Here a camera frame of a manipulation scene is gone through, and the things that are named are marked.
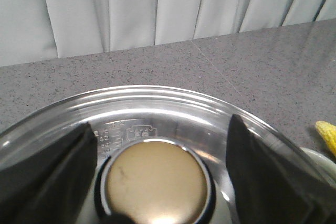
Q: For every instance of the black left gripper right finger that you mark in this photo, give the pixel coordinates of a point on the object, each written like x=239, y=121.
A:
x=270, y=189

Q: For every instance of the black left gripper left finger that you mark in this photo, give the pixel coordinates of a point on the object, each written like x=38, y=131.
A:
x=51, y=185

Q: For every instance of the yellow corn cob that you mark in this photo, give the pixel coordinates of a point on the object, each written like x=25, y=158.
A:
x=327, y=131

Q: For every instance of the glass pot lid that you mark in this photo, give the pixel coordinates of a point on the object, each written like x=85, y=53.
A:
x=158, y=153

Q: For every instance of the pale green electric pot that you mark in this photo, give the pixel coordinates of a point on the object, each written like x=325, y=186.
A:
x=322, y=161

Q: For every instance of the white pleated curtain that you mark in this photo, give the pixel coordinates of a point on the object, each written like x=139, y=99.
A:
x=36, y=30

